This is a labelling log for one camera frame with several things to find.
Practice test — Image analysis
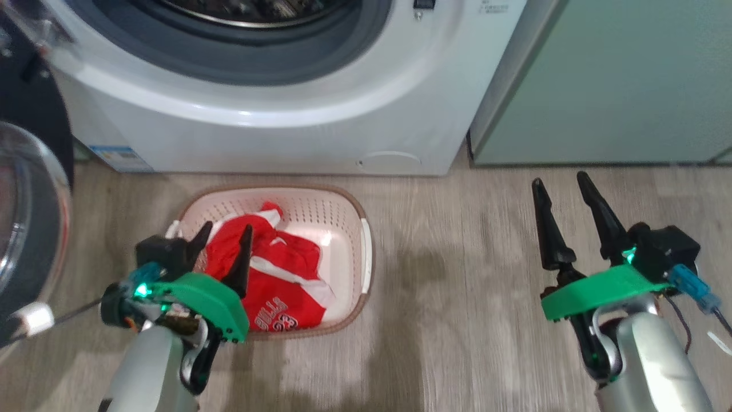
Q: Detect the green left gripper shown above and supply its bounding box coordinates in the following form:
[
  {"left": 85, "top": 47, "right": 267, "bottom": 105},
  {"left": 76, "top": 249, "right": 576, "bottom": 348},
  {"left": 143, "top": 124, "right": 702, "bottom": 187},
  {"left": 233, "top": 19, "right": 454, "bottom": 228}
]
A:
[{"left": 146, "top": 220, "right": 253, "bottom": 344}]

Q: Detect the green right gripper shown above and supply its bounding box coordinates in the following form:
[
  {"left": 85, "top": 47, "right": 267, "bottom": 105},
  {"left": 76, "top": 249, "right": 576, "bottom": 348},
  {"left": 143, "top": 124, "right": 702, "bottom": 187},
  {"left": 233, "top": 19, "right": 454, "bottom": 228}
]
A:
[{"left": 532, "top": 171, "right": 673, "bottom": 322}]

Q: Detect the red and white jersey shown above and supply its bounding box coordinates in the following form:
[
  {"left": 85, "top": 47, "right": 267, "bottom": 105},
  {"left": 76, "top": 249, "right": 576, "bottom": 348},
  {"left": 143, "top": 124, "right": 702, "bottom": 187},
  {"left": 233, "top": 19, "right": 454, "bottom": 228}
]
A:
[{"left": 203, "top": 201, "right": 322, "bottom": 278}]

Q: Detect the washing machine glass door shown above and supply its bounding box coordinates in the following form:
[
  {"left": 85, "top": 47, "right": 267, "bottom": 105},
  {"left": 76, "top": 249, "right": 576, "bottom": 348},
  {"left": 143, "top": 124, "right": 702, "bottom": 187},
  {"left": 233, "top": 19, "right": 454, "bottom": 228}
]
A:
[{"left": 0, "top": 0, "right": 75, "bottom": 350}]

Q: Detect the white front-load washing machine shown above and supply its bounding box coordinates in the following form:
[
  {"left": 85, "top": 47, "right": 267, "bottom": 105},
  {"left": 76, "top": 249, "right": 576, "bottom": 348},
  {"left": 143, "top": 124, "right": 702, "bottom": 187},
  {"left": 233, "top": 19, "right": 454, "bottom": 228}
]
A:
[{"left": 43, "top": 0, "right": 570, "bottom": 175}]

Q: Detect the grey rubber door gasket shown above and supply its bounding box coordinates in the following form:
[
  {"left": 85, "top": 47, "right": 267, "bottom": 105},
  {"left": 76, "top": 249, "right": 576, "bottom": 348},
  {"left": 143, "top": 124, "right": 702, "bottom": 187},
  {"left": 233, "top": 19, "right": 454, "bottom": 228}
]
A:
[{"left": 66, "top": 0, "right": 395, "bottom": 86}]

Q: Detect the steel washing machine drum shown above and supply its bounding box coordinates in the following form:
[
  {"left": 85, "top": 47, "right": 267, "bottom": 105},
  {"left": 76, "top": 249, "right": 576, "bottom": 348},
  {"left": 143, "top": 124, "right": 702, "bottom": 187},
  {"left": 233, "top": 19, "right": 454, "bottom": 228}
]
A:
[{"left": 154, "top": 0, "right": 355, "bottom": 28}]

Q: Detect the cream perforated laundry basket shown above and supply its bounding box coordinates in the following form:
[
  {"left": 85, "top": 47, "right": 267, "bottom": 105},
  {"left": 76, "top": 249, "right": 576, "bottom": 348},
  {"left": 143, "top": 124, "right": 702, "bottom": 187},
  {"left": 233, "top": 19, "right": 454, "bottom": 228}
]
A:
[{"left": 169, "top": 184, "right": 375, "bottom": 339}]

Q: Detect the blue energy label sticker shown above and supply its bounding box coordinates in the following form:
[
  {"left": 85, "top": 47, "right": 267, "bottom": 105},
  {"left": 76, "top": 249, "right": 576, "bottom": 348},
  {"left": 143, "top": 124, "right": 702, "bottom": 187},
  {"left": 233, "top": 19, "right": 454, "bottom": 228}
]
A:
[{"left": 89, "top": 146, "right": 155, "bottom": 172}]

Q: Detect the round drain filter cover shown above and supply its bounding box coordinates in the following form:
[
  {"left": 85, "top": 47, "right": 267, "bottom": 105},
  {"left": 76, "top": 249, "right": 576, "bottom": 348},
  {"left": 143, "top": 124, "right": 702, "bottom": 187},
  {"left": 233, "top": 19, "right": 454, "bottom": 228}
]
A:
[{"left": 356, "top": 150, "right": 423, "bottom": 171}]

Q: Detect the blue left camera connector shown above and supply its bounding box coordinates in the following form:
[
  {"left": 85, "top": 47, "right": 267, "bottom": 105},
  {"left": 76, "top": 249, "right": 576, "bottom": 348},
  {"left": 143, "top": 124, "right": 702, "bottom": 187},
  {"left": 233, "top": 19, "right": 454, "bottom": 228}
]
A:
[{"left": 123, "top": 262, "right": 166, "bottom": 298}]

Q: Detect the blue camera connector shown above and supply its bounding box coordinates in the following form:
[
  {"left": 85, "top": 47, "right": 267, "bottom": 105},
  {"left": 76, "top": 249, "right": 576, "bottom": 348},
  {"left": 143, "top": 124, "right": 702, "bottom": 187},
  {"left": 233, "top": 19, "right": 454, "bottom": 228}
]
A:
[
  {"left": 666, "top": 263, "right": 722, "bottom": 312},
  {"left": 123, "top": 262, "right": 166, "bottom": 298}
]

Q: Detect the blue right camera connector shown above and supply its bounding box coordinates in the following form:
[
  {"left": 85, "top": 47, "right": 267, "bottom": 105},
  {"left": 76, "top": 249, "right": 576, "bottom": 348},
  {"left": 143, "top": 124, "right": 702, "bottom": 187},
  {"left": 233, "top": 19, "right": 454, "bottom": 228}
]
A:
[{"left": 666, "top": 263, "right": 722, "bottom": 312}]

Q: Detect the thin right arm cable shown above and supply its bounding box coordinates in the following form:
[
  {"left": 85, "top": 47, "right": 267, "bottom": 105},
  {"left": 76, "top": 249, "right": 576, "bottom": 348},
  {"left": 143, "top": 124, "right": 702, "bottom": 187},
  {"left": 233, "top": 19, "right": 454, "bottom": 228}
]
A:
[{"left": 663, "top": 295, "right": 694, "bottom": 355}]

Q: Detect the thin arm cable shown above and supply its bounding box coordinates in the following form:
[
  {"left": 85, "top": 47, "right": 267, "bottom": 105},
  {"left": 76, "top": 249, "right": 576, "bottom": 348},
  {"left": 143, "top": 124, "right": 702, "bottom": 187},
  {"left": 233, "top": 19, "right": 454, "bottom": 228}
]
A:
[
  {"left": 663, "top": 295, "right": 694, "bottom": 355},
  {"left": 54, "top": 299, "right": 105, "bottom": 321}
]

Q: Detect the thin left arm cable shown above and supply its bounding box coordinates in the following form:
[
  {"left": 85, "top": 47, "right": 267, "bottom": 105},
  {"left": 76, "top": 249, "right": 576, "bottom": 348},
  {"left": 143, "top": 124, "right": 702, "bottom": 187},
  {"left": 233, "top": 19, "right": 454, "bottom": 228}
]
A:
[{"left": 54, "top": 299, "right": 105, "bottom": 321}]

